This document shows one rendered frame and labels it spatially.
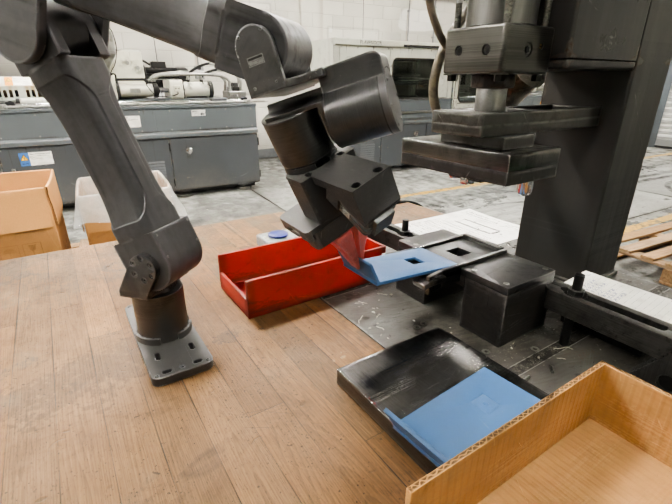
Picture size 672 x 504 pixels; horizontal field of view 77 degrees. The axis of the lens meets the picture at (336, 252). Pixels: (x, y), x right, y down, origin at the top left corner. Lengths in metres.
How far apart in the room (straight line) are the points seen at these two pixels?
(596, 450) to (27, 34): 0.66
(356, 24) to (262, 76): 7.72
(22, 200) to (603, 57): 2.43
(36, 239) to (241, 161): 2.95
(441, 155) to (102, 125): 0.40
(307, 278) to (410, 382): 0.25
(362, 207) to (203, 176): 4.72
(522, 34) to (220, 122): 4.60
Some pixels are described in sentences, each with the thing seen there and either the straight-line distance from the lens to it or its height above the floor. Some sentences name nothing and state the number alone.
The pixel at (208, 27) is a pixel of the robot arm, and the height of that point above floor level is 1.26.
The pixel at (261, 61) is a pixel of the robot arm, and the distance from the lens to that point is 0.40.
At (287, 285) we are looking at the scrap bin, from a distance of 0.63.
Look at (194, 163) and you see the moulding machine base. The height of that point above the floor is 0.36.
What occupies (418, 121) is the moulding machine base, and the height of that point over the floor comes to 0.68.
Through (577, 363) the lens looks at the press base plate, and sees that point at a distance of 0.60.
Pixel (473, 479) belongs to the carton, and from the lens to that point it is 0.38.
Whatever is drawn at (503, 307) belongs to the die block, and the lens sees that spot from 0.56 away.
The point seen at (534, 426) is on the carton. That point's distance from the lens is 0.41.
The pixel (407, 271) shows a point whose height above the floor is 0.99.
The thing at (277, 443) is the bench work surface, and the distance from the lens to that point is 0.44.
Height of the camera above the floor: 1.22
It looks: 22 degrees down
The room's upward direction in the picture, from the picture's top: straight up
